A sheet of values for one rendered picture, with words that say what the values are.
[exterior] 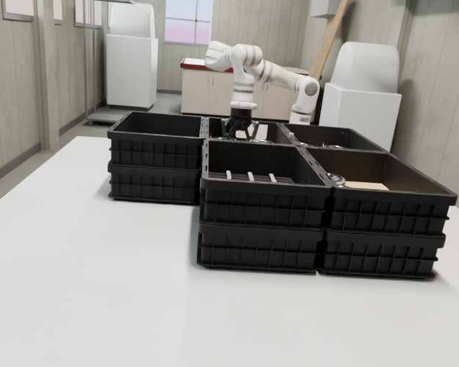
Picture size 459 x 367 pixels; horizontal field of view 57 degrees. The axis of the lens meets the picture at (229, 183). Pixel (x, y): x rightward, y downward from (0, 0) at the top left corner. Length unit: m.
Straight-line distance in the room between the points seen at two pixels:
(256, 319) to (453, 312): 0.45
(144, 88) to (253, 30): 2.74
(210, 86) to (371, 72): 3.12
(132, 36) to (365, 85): 4.07
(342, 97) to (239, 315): 3.42
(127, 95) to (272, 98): 2.35
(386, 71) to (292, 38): 4.80
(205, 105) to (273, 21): 2.79
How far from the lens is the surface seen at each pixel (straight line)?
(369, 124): 4.27
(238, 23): 8.76
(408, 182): 1.30
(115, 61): 7.19
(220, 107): 6.78
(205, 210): 0.97
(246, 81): 1.46
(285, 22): 8.90
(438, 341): 0.98
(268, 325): 0.88
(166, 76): 9.77
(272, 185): 0.94
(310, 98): 1.88
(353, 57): 4.24
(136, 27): 7.18
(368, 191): 1.01
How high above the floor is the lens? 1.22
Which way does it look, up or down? 19 degrees down
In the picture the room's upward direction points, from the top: 5 degrees clockwise
